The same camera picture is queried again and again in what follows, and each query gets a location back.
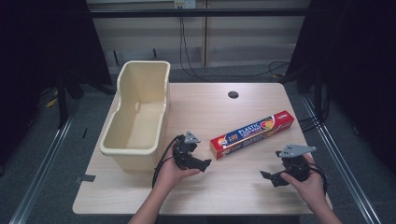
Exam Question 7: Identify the black cables on floor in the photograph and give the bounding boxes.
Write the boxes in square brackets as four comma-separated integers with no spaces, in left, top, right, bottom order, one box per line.
[298,114,326,133]

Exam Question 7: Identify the metal floor rail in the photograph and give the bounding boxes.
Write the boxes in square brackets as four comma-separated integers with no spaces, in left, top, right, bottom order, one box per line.
[302,95,383,224]
[8,114,77,224]

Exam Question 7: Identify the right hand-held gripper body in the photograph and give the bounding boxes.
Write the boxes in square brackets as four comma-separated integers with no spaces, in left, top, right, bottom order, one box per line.
[275,143,318,183]

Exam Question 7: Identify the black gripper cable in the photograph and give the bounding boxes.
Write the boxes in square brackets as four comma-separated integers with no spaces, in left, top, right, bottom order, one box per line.
[307,162,330,196]
[151,133,185,189]

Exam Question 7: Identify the person's right hand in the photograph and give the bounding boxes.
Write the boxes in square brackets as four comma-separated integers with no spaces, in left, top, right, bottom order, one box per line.
[279,153,327,213]

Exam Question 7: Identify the black cables along wall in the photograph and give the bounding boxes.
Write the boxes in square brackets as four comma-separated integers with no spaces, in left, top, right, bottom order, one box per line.
[178,16,292,82]

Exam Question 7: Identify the red and blue wrap box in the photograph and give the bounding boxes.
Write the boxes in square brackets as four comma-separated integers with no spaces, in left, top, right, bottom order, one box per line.
[209,109,296,161]

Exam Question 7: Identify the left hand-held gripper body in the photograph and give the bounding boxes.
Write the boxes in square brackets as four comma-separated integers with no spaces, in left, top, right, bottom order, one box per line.
[172,130,202,171]

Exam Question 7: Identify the black horizontal bar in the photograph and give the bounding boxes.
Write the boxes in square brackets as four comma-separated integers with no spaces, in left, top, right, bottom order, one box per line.
[89,8,310,19]

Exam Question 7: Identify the cream plastic bin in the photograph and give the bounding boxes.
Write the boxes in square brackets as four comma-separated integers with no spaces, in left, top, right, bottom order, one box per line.
[98,60,172,173]

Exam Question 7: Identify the person's left hand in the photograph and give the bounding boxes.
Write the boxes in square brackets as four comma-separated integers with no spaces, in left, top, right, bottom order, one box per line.
[153,145,201,198]

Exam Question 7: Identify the grey tape piece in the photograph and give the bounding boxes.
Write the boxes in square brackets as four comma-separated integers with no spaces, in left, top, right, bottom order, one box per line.
[74,174,97,184]

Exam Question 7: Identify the dark curtain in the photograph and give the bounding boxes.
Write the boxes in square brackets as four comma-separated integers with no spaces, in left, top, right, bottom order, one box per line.
[0,0,114,167]
[279,0,396,176]

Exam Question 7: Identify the white wall socket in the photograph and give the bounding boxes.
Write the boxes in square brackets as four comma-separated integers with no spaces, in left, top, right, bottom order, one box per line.
[173,0,197,10]

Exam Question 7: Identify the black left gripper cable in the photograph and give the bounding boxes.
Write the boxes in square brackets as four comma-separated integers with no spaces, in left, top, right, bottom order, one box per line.
[151,133,185,189]

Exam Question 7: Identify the black metal stand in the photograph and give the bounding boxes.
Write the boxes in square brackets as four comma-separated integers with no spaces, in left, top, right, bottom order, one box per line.
[312,66,325,123]
[55,74,70,130]

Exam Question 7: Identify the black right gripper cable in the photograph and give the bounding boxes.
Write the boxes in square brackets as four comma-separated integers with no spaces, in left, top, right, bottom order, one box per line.
[307,162,330,196]

